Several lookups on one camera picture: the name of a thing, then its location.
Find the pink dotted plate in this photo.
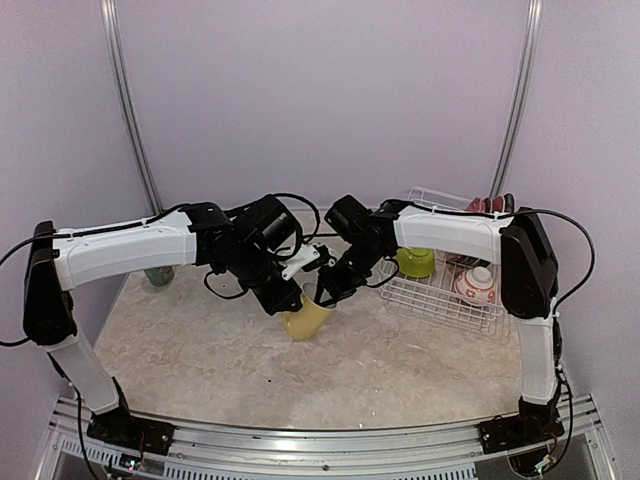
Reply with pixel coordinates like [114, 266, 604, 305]
[466, 197, 487, 213]

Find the teal floral mug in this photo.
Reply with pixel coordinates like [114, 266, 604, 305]
[144, 266, 175, 288]

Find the right aluminium frame post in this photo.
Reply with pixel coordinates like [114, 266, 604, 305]
[489, 0, 543, 197]

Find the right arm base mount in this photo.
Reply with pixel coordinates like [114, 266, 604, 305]
[477, 399, 565, 454]

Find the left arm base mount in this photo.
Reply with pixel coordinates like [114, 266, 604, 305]
[87, 399, 175, 456]

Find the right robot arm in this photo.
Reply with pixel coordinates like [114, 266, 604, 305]
[316, 195, 568, 444]

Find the white red patterned bowl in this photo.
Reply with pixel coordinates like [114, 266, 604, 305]
[454, 266, 496, 306]

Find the front aluminium rail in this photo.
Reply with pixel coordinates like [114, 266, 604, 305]
[47, 394, 616, 480]

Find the black rimmed plate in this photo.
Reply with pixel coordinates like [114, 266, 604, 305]
[501, 193, 515, 214]

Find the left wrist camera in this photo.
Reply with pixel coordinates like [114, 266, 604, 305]
[281, 242, 338, 280]

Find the left aluminium frame post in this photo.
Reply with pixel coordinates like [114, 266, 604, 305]
[99, 0, 163, 214]

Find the white wire dish rack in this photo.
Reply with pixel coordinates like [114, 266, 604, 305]
[378, 187, 512, 343]

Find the aluminium frame post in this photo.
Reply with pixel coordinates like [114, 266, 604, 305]
[489, 0, 543, 197]
[99, 0, 163, 214]

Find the pale yellow mug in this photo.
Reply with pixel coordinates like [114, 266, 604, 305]
[282, 282, 336, 341]

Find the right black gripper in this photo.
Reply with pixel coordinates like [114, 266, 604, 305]
[314, 239, 387, 307]

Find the green bowl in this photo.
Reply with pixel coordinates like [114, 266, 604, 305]
[396, 248, 435, 279]

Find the dark red plate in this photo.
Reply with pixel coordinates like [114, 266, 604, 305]
[484, 196, 505, 213]

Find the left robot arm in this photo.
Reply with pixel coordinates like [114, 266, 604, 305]
[19, 195, 318, 445]

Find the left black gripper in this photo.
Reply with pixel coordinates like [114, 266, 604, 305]
[230, 242, 303, 315]

